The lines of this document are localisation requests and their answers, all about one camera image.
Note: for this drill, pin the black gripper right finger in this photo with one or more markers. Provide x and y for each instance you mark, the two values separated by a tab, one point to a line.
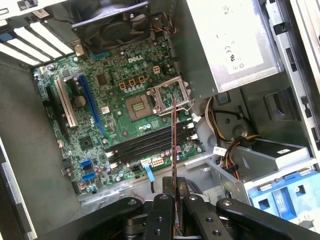
200	220

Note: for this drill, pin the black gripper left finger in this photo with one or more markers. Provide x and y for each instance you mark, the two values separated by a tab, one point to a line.
160	220

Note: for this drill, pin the RAM stick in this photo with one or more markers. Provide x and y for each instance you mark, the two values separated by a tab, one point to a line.
174	140

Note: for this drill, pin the black RAM slot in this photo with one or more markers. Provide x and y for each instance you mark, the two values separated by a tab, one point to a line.
150	136
150	141
150	146
150	151

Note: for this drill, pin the white eight pin connector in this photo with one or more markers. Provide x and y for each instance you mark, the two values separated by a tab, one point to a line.
157	162

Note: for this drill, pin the grey metal drive cage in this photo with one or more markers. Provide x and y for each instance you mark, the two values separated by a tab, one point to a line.
250	160

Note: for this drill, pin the blue board connector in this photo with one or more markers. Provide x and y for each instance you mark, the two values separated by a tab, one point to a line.
88	177
86	165

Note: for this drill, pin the blue drive latch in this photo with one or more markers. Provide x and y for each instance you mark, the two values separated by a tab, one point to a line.
280	197

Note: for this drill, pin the green motherboard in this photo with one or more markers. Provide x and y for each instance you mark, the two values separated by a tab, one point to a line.
120	130

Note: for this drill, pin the CPU socket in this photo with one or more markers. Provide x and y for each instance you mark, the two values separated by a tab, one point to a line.
137	107

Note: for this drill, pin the metal socket cover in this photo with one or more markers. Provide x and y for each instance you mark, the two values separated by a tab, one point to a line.
188	90

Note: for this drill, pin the blue expansion slot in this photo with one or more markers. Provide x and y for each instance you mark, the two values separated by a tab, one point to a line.
91	102

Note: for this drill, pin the orange square inductor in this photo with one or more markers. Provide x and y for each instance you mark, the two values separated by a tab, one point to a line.
121	86
132	83
141	79

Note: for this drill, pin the round coin battery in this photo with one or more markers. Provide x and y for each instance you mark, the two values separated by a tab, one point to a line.
80	101

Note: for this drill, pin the white four pin connector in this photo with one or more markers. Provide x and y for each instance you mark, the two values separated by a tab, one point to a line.
156	69

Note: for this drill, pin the white expansion slot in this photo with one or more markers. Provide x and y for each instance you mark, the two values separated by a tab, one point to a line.
65	102

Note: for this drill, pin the black expansion slot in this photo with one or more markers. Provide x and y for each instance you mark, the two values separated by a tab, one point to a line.
56	110

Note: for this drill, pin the black PC case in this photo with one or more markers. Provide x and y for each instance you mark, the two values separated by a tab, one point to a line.
25	150

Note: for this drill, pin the grey power supply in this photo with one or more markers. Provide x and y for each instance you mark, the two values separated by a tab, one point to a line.
225	37

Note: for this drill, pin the black case fan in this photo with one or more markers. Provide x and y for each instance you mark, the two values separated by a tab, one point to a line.
112	32

